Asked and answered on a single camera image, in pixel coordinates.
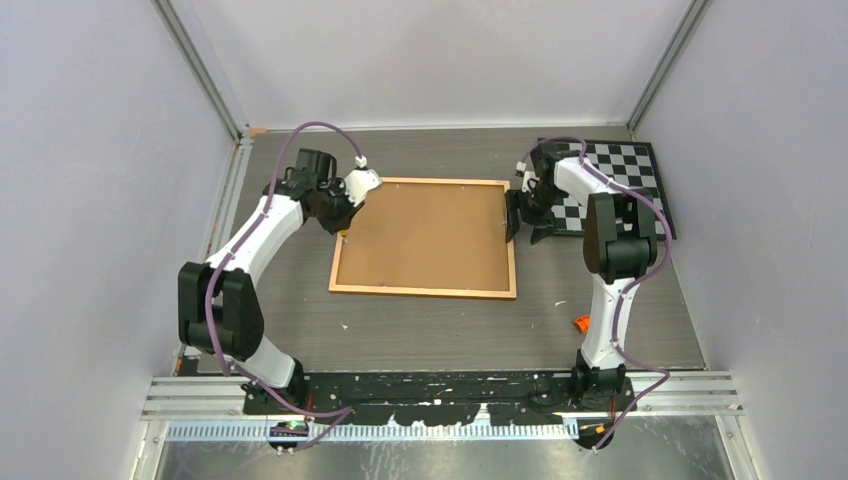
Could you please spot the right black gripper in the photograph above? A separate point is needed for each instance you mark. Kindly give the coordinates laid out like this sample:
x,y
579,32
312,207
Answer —
x,y
516,199

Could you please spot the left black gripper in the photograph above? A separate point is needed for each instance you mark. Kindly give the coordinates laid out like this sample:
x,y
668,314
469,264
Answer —
x,y
333,226

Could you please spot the wooden picture frame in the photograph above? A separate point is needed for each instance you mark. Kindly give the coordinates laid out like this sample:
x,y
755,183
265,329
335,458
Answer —
x,y
429,237

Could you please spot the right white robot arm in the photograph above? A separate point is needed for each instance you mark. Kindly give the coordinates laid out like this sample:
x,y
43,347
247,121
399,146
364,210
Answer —
x,y
619,247

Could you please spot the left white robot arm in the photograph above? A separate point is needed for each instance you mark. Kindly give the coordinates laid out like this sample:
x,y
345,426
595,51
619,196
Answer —
x,y
219,312

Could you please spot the black white chessboard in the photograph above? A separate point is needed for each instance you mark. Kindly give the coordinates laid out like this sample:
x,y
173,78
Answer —
x,y
632,164

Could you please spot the orange curved plastic piece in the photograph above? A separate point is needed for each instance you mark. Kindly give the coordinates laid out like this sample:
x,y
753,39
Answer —
x,y
582,324

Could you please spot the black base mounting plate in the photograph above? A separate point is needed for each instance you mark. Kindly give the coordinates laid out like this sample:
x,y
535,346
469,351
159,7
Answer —
x,y
432,399

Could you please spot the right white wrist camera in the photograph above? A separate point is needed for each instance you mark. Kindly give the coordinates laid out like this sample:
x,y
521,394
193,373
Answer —
x,y
527,175

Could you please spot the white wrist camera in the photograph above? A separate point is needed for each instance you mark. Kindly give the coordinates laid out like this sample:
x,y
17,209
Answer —
x,y
527,175
360,181

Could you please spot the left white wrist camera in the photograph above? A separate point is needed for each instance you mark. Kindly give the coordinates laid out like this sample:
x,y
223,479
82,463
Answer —
x,y
360,181

